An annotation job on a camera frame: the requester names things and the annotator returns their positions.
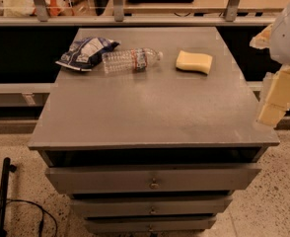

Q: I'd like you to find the top grey drawer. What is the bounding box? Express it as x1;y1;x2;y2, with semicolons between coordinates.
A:
45;163;260;195

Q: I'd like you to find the middle grey drawer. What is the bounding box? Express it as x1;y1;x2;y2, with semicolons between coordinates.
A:
71;196;233;217

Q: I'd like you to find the grey drawer cabinet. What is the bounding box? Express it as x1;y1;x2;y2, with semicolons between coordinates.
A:
27;27;281;237

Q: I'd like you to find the grey metal railing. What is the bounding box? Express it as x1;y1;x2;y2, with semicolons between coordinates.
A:
0;0;280;26

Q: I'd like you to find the yellow sponge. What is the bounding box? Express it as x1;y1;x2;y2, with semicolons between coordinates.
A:
176;50;213;75

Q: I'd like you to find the bottom grey drawer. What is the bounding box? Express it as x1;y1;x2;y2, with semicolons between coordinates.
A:
85;216;216;233

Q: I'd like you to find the clear plastic water bottle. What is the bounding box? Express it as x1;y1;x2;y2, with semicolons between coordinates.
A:
102;47;163;73

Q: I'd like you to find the black floor cable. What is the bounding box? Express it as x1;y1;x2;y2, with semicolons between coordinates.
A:
0;198;59;237

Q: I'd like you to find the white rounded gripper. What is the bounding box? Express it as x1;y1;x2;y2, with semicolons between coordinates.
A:
250;2;290;127

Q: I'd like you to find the grey drawer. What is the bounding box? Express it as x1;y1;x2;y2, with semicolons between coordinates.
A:
45;163;260;195
85;216;216;233
71;196;233;217

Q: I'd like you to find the black stand pole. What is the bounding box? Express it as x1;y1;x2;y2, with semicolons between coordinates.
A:
0;157;17;237

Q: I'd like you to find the blue white chip bag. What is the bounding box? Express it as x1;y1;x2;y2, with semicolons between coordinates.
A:
56;37;119;71

